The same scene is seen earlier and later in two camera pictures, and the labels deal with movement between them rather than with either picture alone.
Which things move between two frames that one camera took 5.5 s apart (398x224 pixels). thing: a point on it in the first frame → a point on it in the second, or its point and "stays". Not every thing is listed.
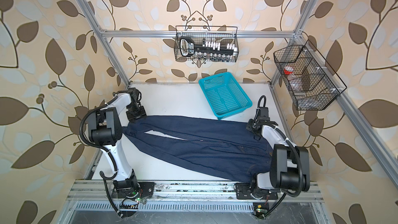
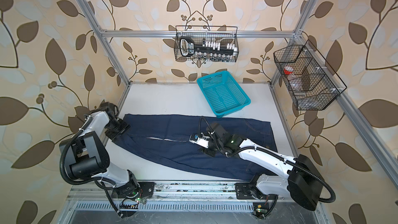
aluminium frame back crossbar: (198, 34) stays
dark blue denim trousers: (223, 148) stays
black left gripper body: (134, 112) → (116, 128)
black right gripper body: (251, 125) → (213, 147)
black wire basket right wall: (311, 82) stays
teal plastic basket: (224, 95) stays
